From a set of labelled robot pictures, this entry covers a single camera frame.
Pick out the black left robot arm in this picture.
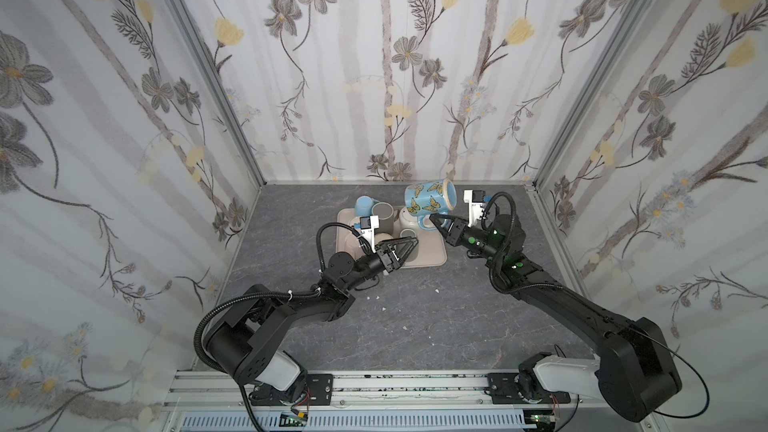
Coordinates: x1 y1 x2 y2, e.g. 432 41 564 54
193 237 419 403

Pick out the white round mug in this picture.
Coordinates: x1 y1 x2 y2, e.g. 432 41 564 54
399 208 429 230

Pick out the beige plastic tray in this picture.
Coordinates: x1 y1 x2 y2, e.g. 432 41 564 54
335 207 447 268

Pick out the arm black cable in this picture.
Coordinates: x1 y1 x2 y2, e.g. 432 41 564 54
315 221 374 280
479 190 518 235

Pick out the small grey mug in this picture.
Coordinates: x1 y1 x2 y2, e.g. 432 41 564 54
399 228 418 238

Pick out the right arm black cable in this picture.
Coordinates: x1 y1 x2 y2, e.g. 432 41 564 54
479 190 518 235

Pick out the light blue mug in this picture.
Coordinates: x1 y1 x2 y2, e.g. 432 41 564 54
354 195 378 217

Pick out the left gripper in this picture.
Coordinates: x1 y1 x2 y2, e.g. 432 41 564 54
341 236 413 294

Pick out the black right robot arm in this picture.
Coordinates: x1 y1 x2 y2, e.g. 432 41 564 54
429 213 683 422

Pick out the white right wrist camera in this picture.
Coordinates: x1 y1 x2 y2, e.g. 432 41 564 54
463 189 490 227

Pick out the blue butterfly mug yellow inside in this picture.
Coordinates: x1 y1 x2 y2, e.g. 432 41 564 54
404 179 457 230

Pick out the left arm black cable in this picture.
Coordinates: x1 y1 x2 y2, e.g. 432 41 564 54
315 221 374 280

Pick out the tall grey mug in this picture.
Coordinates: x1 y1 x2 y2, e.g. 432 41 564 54
371 202 396 235

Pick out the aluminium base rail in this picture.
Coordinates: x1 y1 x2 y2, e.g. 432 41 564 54
162 370 668 431

